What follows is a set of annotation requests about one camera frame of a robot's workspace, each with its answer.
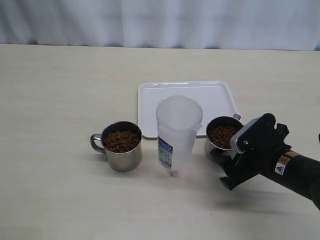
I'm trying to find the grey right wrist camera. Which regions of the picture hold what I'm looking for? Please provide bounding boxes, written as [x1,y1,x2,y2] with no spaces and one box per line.
[229,117,259,154]

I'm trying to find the steel mug with kibble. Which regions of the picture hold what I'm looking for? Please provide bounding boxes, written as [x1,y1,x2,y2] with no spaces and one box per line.
[90,121,142,172]

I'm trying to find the clear plastic pitcher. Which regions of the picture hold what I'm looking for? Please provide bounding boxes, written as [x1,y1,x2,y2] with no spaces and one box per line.
[155,95,203,176]

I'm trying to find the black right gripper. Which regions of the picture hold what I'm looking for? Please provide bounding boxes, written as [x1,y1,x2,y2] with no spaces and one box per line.
[210,113,289,191]

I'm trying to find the white curtain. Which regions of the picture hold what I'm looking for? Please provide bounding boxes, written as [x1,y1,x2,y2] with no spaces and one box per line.
[0,0,320,51]

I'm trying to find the white plastic tray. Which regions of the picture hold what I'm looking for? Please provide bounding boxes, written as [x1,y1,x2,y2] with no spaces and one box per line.
[137,80,239,139]

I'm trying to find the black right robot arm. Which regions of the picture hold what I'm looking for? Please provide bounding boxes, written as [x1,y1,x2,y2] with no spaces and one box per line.
[206,113,320,207]

